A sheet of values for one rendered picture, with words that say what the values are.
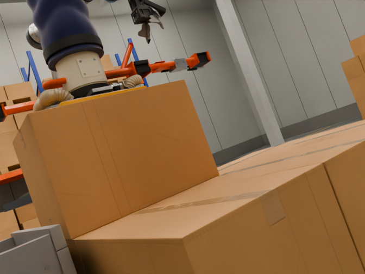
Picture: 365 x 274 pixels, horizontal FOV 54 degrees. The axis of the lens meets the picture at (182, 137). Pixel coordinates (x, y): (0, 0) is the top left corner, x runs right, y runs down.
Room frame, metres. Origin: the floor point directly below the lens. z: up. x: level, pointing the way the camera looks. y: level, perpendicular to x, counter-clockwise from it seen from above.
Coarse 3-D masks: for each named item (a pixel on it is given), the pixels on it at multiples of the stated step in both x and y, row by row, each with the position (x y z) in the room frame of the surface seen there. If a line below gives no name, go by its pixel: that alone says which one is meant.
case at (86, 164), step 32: (128, 96) 1.26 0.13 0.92; (160, 96) 1.33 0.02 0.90; (32, 128) 1.07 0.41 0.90; (64, 128) 1.12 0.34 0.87; (96, 128) 1.17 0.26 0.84; (128, 128) 1.23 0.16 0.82; (160, 128) 1.30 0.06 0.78; (192, 128) 1.37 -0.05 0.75; (32, 160) 1.19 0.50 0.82; (64, 160) 1.10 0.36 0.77; (96, 160) 1.15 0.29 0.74; (128, 160) 1.21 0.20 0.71; (160, 160) 1.27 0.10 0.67; (192, 160) 1.35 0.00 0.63; (32, 192) 1.35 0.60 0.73; (64, 192) 1.08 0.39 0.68; (96, 192) 1.13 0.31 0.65; (128, 192) 1.19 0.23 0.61; (160, 192) 1.25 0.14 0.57; (64, 224) 1.08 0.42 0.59; (96, 224) 1.11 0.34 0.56
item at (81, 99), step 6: (114, 90) 1.33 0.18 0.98; (120, 90) 1.30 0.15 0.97; (126, 90) 1.31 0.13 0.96; (132, 90) 1.32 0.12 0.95; (78, 96) 1.25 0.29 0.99; (84, 96) 1.25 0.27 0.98; (90, 96) 1.23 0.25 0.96; (96, 96) 1.24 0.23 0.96; (102, 96) 1.25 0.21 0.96; (66, 102) 1.17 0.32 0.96; (72, 102) 1.18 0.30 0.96
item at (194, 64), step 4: (204, 52) 1.72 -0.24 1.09; (208, 52) 1.72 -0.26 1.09; (192, 56) 1.70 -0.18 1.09; (196, 56) 1.68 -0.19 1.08; (200, 56) 1.71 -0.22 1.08; (204, 56) 1.72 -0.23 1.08; (208, 56) 1.72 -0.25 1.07; (196, 60) 1.68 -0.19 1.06; (200, 60) 1.70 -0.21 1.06; (204, 60) 1.71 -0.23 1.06; (208, 60) 1.72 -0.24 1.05; (192, 64) 1.71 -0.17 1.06; (196, 64) 1.69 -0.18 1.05; (200, 64) 1.72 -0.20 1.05; (204, 64) 1.75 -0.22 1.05
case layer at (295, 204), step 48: (288, 144) 1.68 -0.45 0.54; (336, 144) 1.02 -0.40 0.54; (192, 192) 1.14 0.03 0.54; (240, 192) 0.79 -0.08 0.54; (288, 192) 0.72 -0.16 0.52; (336, 192) 0.80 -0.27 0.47; (96, 240) 0.90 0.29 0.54; (144, 240) 0.68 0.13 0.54; (192, 240) 0.58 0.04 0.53; (240, 240) 0.63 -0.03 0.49; (288, 240) 0.69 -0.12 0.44; (336, 240) 0.76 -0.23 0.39
